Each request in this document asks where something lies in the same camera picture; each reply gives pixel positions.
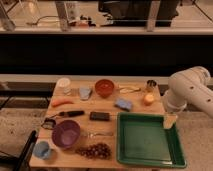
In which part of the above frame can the dark red grape bunch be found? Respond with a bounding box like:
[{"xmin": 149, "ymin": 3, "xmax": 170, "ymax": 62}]
[{"xmin": 76, "ymin": 143, "xmax": 111, "ymax": 159}]

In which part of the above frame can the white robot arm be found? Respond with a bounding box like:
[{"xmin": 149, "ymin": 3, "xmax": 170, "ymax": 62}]
[{"xmin": 162, "ymin": 66, "xmax": 213, "ymax": 129}]

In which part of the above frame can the small metal cup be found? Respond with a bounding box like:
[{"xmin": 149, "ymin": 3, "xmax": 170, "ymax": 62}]
[{"xmin": 146, "ymin": 80, "xmax": 157, "ymax": 92}]

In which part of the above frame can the light blue cup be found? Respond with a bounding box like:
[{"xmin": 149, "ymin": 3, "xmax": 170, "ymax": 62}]
[{"xmin": 33, "ymin": 141, "xmax": 51, "ymax": 160}]

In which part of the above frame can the yellow apple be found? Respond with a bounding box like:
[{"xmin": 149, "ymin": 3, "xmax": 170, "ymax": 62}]
[{"xmin": 143, "ymin": 93, "xmax": 155, "ymax": 106}]

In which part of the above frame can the green plastic tray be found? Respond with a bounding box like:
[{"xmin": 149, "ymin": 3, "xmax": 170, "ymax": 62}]
[{"xmin": 116, "ymin": 113, "xmax": 187, "ymax": 169}]

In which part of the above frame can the blue sponge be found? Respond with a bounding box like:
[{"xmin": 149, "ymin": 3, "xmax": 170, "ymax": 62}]
[{"xmin": 115, "ymin": 98, "xmax": 133, "ymax": 111}]

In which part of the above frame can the red bowl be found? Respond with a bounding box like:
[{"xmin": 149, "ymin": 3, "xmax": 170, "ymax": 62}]
[{"xmin": 95, "ymin": 79, "xmax": 114, "ymax": 98}]

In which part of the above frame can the black rectangular block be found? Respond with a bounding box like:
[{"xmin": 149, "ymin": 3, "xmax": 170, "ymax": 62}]
[{"xmin": 90, "ymin": 112, "xmax": 110, "ymax": 121}]

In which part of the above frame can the light blue cloth piece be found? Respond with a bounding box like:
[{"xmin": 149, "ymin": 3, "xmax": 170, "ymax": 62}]
[{"xmin": 79, "ymin": 87, "xmax": 92, "ymax": 100}]

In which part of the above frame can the wooden table board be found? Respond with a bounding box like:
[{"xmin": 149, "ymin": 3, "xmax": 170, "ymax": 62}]
[{"xmin": 29, "ymin": 81, "xmax": 166, "ymax": 169}]

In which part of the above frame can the purple plastic bowl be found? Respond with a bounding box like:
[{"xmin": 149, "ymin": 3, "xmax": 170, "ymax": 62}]
[{"xmin": 51, "ymin": 120, "xmax": 81, "ymax": 149}]

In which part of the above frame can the white lidded jar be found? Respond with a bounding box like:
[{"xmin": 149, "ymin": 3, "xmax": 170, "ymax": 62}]
[{"xmin": 56, "ymin": 78, "xmax": 71, "ymax": 95}]

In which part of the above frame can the orange carrot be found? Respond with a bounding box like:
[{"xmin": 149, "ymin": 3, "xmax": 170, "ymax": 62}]
[{"xmin": 51, "ymin": 99, "xmax": 73, "ymax": 107}]

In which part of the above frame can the black binder clip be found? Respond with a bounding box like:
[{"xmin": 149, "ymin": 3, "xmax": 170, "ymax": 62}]
[{"xmin": 41, "ymin": 118, "xmax": 56, "ymax": 130}]

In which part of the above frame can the black handled knife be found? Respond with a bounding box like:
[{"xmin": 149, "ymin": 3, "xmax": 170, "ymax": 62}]
[{"xmin": 49, "ymin": 110, "xmax": 85, "ymax": 119}]

